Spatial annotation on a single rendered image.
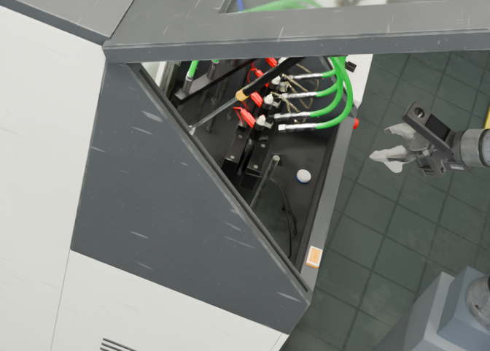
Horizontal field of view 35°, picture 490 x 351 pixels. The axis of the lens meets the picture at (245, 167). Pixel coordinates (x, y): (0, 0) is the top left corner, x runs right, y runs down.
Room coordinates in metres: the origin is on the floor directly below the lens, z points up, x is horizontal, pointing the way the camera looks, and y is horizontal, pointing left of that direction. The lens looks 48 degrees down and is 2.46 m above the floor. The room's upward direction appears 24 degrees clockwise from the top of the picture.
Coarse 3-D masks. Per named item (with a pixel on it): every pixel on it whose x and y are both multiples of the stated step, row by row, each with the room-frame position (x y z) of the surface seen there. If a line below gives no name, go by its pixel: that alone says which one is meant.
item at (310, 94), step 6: (234, 60) 1.53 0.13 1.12; (342, 60) 1.55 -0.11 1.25; (336, 84) 1.55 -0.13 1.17; (324, 90) 1.55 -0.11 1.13; (330, 90) 1.55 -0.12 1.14; (288, 96) 1.54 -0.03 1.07; (294, 96) 1.54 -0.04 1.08; (300, 96) 1.54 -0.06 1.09; (306, 96) 1.54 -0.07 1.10; (312, 96) 1.54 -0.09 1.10; (318, 96) 1.55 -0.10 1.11
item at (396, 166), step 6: (384, 150) 1.22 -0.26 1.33; (390, 150) 1.22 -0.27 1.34; (396, 150) 1.22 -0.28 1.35; (402, 150) 1.21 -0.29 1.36; (372, 156) 1.22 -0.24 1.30; (378, 156) 1.21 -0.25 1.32; (384, 156) 1.21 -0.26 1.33; (384, 162) 1.21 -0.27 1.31; (390, 162) 1.21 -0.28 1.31; (396, 162) 1.21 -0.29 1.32; (402, 162) 1.21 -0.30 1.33; (408, 162) 1.21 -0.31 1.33; (390, 168) 1.21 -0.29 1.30; (396, 168) 1.21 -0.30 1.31
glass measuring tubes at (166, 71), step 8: (160, 64) 1.38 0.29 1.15; (168, 64) 1.39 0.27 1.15; (176, 64) 1.43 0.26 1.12; (160, 72) 1.38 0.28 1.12; (168, 72) 1.39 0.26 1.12; (176, 72) 1.50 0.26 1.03; (160, 80) 1.39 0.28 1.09; (168, 80) 1.39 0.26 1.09; (160, 88) 1.39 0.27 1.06; (168, 88) 1.43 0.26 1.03; (176, 88) 1.52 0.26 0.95; (168, 96) 1.47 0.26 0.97
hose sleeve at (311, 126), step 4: (292, 124) 1.39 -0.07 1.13; (296, 124) 1.39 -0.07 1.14; (300, 124) 1.39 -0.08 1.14; (304, 124) 1.39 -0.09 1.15; (308, 124) 1.39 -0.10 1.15; (312, 124) 1.39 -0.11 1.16; (288, 128) 1.38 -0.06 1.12; (292, 128) 1.38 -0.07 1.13; (296, 128) 1.38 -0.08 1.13; (300, 128) 1.38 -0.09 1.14; (304, 128) 1.38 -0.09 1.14; (308, 128) 1.38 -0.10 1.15; (312, 128) 1.38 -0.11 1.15
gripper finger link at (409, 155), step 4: (408, 152) 1.20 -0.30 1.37; (412, 152) 1.20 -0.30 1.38; (416, 152) 1.20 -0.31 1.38; (420, 152) 1.20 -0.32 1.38; (388, 156) 1.20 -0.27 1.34; (392, 156) 1.20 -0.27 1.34; (396, 156) 1.20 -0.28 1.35; (400, 156) 1.19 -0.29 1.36; (404, 156) 1.19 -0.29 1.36; (408, 156) 1.19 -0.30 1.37; (412, 156) 1.19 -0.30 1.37; (416, 156) 1.19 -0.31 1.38; (388, 160) 1.20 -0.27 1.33; (392, 160) 1.20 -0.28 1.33; (396, 160) 1.19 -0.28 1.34; (400, 160) 1.19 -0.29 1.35; (404, 160) 1.19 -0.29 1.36; (408, 160) 1.19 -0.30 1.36; (412, 160) 1.19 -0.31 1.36
